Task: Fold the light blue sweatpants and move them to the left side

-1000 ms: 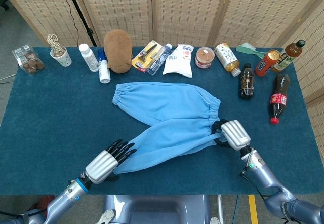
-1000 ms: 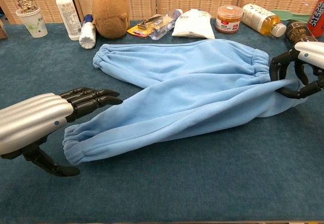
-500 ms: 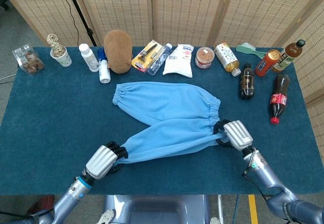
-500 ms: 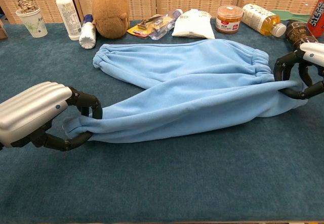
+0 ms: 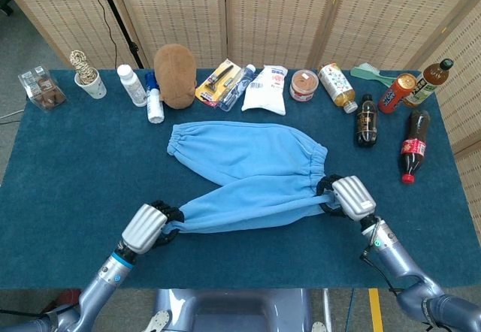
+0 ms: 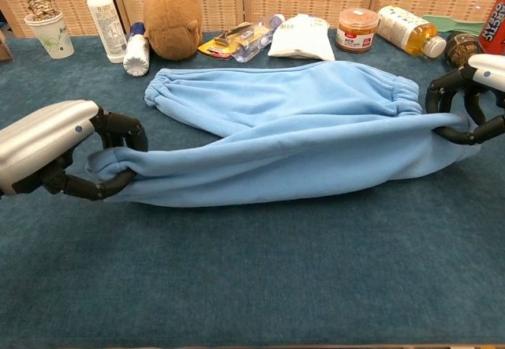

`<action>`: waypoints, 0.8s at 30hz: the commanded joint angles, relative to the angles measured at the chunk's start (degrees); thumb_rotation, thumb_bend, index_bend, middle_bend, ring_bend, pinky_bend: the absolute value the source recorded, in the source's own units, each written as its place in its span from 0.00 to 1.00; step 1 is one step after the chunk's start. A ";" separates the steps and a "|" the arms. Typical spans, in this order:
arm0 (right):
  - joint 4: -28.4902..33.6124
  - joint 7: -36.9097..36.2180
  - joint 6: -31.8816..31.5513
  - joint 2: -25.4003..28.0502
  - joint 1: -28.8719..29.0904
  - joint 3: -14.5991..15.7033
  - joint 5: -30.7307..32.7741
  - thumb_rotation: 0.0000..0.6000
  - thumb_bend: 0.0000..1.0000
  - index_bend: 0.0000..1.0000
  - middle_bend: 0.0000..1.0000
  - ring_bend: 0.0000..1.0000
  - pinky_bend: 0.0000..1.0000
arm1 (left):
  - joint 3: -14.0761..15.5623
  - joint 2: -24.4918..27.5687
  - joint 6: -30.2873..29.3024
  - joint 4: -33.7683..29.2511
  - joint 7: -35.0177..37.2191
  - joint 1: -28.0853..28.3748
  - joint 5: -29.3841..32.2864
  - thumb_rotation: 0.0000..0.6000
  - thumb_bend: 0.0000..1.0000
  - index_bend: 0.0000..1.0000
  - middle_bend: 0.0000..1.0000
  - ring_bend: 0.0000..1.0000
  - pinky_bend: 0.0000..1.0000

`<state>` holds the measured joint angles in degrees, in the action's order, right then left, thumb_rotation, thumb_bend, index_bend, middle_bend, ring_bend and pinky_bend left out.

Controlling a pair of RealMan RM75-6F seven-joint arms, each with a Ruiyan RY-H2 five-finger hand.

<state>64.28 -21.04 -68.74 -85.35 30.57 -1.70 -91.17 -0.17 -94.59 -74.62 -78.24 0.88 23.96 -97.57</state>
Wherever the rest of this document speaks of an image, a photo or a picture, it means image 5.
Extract razor in yellow pack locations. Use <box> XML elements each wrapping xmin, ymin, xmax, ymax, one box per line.
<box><xmin>194</xmin><ymin>58</ymin><xmax>244</xmax><ymax>107</ymax></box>

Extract red shoe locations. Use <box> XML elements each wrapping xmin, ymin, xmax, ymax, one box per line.
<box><xmin>48</xmin><ymin>288</ymin><xmax>82</xmax><ymax>312</ymax></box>

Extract white plastic pouch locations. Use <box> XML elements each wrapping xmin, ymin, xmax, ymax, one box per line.
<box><xmin>240</xmin><ymin>64</ymin><xmax>289</xmax><ymax>116</ymax></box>

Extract white tube with blue cap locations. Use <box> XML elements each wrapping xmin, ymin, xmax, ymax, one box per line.
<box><xmin>144</xmin><ymin>71</ymin><xmax>165</xmax><ymax>125</ymax></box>

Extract teal table cloth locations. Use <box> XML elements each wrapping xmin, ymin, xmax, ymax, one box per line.
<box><xmin>0</xmin><ymin>68</ymin><xmax>481</xmax><ymax>291</ymax></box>

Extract round jar with red label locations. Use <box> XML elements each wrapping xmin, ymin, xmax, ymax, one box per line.
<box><xmin>289</xmin><ymin>68</ymin><xmax>320</xmax><ymax>104</ymax></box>

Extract small black drink bottle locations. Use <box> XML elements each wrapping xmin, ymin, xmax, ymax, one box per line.
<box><xmin>354</xmin><ymin>93</ymin><xmax>379</xmax><ymax>148</ymax></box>

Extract light blue sweatpants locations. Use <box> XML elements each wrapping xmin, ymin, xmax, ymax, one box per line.
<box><xmin>167</xmin><ymin>120</ymin><xmax>337</xmax><ymax>234</ymax></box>

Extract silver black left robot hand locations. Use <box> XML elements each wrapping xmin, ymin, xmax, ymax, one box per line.
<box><xmin>120</xmin><ymin>200</ymin><xmax>185</xmax><ymax>255</ymax></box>

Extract clear box of brown snacks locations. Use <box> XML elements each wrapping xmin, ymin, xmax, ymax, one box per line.
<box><xmin>17</xmin><ymin>65</ymin><xmax>68</xmax><ymax>112</ymax></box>

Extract orange drink can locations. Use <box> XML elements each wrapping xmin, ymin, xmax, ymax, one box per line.
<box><xmin>377</xmin><ymin>73</ymin><xmax>418</xmax><ymax>114</ymax></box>

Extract tall white plastic bottle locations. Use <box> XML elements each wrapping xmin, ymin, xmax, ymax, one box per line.
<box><xmin>116</xmin><ymin>64</ymin><xmax>148</xmax><ymax>107</ymax></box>

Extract brown plush toy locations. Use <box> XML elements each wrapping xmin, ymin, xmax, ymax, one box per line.
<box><xmin>153</xmin><ymin>43</ymin><xmax>198</xmax><ymax>110</ymax></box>

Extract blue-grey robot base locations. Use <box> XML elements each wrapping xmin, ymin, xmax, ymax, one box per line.
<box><xmin>144</xmin><ymin>288</ymin><xmax>328</xmax><ymax>332</ymax></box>

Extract green plastic brush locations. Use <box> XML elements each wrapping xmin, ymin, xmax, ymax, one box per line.
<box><xmin>349</xmin><ymin>62</ymin><xmax>394</xmax><ymax>88</ymax></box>

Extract tea bottle with white label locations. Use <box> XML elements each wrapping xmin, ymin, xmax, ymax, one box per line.
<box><xmin>317</xmin><ymin>62</ymin><xmax>358</xmax><ymax>114</ymax></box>

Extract white table leg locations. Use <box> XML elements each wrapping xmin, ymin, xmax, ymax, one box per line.
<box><xmin>321</xmin><ymin>288</ymin><xmax>334</xmax><ymax>327</ymax></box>

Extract green tea bottle black cap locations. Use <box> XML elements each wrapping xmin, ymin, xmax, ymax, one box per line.
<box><xmin>402</xmin><ymin>58</ymin><xmax>455</xmax><ymax>108</ymax></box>

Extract braided beige rope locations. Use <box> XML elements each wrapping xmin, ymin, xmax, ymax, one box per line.
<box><xmin>69</xmin><ymin>49</ymin><xmax>99</xmax><ymax>85</ymax></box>

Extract cola bottle with red label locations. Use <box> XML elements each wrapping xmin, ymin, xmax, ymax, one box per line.
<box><xmin>398</xmin><ymin>109</ymin><xmax>431</xmax><ymax>185</ymax></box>

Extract bamboo folding screen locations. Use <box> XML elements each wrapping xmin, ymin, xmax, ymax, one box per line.
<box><xmin>0</xmin><ymin>0</ymin><xmax>481</xmax><ymax>213</ymax></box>

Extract black tripod stand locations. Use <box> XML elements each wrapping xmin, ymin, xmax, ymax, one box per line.
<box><xmin>92</xmin><ymin>0</ymin><xmax>146</xmax><ymax>70</ymax></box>

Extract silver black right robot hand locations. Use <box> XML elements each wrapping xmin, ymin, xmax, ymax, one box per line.
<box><xmin>316</xmin><ymin>174</ymin><xmax>377</xmax><ymax>222</ymax></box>

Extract white paper cup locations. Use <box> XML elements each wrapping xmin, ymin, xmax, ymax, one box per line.
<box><xmin>74</xmin><ymin>69</ymin><xmax>107</xmax><ymax>100</ymax></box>

